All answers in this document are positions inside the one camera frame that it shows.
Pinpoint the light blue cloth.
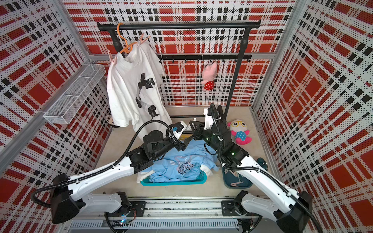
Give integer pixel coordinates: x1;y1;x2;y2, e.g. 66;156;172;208
137;140;220;183

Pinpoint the black-haired boy doll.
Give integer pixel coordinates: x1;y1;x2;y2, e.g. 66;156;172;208
106;115;115;128

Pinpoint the dark teal clothespin bin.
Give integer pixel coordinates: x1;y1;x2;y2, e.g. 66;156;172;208
222;168;253;189

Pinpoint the aluminium front rail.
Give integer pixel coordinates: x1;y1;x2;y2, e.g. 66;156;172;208
58;196;279;233

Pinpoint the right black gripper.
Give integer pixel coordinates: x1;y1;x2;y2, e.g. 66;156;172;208
191;120;222;155

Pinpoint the pink pig plush toy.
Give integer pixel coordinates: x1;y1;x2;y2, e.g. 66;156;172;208
201;62;217;91

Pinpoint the white owl plush toy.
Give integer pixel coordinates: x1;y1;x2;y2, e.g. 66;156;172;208
227;119;252;145

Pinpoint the yellow plastic hanger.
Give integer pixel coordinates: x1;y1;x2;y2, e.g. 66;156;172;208
179;134;193;141

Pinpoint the black wall hook rail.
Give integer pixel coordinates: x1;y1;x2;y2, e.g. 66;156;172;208
157;54;239;63

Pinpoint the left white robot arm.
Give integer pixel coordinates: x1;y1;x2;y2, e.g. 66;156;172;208
30;121;187;224

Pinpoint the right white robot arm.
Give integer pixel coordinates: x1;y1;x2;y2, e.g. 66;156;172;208
189;104;323;233

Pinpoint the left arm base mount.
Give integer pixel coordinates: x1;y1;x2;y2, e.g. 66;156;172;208
107;201;146;217

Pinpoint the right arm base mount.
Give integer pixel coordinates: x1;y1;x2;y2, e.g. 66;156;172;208
221;200;252;216

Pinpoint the white wire mesh basket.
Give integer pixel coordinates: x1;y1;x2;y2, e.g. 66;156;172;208
43;64;105;124

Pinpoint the white printed t-shirt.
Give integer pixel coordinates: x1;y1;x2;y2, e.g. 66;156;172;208
107;42;172;139

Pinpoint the pink clothespin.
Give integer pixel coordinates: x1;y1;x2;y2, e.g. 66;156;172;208
139;34;151;44
107;50;117;65

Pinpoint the orange plastic hanger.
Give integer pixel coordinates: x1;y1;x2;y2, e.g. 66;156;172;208
117;22;139;54

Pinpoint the teal flat tray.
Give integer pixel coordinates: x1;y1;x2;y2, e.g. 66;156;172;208
140;171;207;186

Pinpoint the black clothes rack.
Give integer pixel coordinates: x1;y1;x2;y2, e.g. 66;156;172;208
97;20;261;119

